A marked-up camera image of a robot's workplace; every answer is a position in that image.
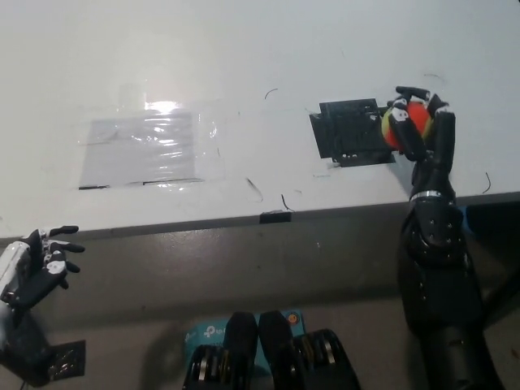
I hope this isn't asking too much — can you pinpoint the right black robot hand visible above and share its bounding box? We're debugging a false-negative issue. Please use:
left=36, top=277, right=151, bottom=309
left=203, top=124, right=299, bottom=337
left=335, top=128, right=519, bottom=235
left=384, top=85, right=457, bottom=202

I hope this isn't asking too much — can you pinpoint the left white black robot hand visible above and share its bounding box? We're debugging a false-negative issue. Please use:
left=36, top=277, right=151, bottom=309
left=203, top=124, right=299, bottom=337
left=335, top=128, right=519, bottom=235
left=0, top=225, right=86, bottom=313

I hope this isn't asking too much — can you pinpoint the orange yellow tennis ball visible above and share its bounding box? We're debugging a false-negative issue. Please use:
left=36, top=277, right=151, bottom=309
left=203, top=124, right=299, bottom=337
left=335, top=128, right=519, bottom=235
left=379, top=102, right=434, bottom=148

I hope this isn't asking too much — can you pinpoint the left black robot body block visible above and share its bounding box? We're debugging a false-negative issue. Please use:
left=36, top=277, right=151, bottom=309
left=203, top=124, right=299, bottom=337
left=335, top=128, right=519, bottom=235
left=181, top=311, right=259, bottom=390

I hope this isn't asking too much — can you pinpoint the blue object under table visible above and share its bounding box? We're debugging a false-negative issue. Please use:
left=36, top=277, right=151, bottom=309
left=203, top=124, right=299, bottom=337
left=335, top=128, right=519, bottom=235
left=460, top=205, right=475, bottom=233

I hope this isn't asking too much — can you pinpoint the black floor tape square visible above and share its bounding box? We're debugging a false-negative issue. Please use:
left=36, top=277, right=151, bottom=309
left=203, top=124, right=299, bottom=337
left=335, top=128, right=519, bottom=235
left=47, top=339, right=87, bottom=379

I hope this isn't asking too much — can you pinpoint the black tape patch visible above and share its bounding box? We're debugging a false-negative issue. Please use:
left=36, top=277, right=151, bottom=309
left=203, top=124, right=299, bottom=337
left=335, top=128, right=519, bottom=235
left=309, top=97, right=397, bottom=168

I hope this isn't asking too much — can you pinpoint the clear plastic taped sheet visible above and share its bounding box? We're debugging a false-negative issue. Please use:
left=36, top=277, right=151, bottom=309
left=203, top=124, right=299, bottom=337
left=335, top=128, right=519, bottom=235
left=77, top=111, right=194, bottom=190

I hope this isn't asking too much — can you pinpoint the small black tape strip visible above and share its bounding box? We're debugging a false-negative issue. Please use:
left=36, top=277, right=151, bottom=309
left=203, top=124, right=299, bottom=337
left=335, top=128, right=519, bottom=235
left=258, top=210, right=293, bottom=224

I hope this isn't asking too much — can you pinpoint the teal router box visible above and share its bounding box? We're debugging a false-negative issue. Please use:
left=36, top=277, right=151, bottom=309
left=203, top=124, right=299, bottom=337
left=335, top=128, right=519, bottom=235
left=184, top=309, right=305, bottom=369

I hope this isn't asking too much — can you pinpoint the clear plastic tape film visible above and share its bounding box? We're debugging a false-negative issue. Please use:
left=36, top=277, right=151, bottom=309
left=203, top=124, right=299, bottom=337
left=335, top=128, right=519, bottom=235
left=76, top=83, right=227, bottom=191

